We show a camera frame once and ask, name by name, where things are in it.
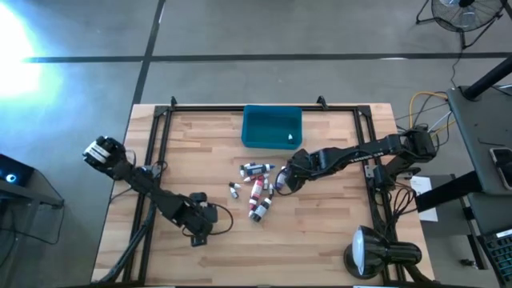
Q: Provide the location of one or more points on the small black food coloring bottle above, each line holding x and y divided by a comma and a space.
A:
270, 189
234, 193
234, 185

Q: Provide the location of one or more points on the purple food coloring bottle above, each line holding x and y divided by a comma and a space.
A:
281, 178

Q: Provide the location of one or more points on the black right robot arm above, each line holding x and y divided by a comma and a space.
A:
360, 154

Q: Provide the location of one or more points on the black floor fan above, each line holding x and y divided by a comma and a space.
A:
468, 20

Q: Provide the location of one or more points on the small red food coloring bottle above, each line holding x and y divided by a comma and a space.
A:
256, 178

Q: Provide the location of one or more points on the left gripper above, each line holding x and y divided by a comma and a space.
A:
198, 216

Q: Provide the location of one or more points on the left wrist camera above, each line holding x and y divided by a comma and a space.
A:
198, 241

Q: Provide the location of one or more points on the white paper sheet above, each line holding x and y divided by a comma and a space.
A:
424, 186

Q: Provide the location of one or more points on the black hex key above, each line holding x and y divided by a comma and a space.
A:
490, 142

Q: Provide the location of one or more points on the black metal table frame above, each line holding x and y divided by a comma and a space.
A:
208, 108

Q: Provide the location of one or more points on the large black food coloring bottle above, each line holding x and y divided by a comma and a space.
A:
261, 209

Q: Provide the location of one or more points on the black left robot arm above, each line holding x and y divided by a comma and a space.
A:
160, 196

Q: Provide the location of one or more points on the small black floor object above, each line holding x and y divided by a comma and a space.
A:
466, 262

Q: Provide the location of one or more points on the grey side table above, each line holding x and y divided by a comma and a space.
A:
476, 120

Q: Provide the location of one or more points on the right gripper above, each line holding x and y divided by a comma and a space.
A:
306, 166

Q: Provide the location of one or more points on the smartphone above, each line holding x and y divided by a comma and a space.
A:
503, 164

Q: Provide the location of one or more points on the black stand beam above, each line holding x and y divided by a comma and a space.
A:
444, 196

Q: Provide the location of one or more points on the teal plastic bin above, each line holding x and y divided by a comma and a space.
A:
268, 128

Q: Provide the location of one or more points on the black stand pole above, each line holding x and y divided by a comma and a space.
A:
486, 78

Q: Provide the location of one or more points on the black desk lamp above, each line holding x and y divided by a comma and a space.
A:
380, 250

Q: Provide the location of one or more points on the black keyboard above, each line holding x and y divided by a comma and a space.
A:
500, 252

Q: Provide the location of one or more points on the black box with blue light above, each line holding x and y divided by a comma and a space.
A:
12, 172

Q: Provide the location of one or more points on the large red food coloring bottle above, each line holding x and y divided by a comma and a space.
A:
256, 192

